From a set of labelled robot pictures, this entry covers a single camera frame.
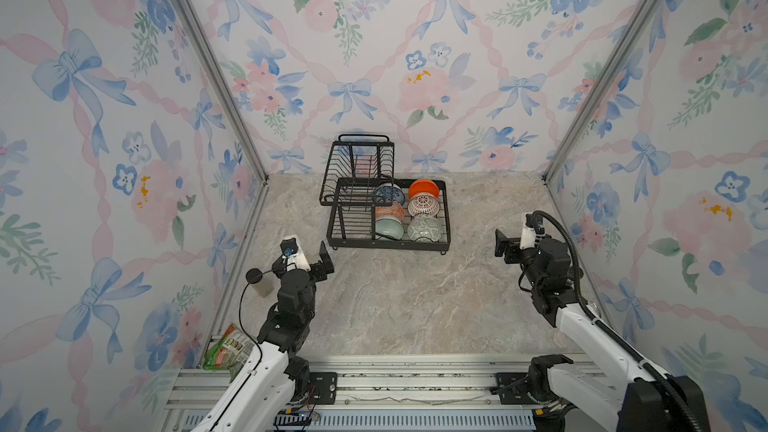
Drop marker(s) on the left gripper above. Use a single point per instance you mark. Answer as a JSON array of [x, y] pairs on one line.
[[319, 273]]

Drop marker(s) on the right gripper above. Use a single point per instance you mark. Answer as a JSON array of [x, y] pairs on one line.
[[513, 246]]

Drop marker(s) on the blue floral bowl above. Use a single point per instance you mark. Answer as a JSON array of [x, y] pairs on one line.
[[388, 193]]

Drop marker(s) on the green white patterned bowl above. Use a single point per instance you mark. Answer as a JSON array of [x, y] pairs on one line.
[[424, 228]]

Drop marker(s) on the white brown patterned bowl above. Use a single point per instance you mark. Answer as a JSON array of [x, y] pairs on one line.
[[423, 204]]

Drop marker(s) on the orange bowl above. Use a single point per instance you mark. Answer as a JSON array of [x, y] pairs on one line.
[[423, 186]]

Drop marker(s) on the pale green bowl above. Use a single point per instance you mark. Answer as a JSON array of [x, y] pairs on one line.
[[389, 228]]

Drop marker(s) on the red white patterned bowl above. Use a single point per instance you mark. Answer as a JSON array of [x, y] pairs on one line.
[[395, 211]]

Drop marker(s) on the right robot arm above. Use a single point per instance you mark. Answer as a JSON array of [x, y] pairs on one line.
[[635, 394]]

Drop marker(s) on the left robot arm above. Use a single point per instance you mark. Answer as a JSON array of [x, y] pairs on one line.
[[274, 376]]

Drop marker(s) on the left dark cap bottle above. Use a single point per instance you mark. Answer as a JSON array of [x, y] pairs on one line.
[[260, 281]]

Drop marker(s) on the green packet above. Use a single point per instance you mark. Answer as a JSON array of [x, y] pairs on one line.
[[230, 352]]

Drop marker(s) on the black wire dish rack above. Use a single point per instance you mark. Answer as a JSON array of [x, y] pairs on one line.
[[371, 208]]

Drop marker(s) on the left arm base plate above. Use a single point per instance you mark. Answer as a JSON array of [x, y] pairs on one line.
[[315, 388]]

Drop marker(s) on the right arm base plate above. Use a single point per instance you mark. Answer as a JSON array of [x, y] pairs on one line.
[[513, 388]]

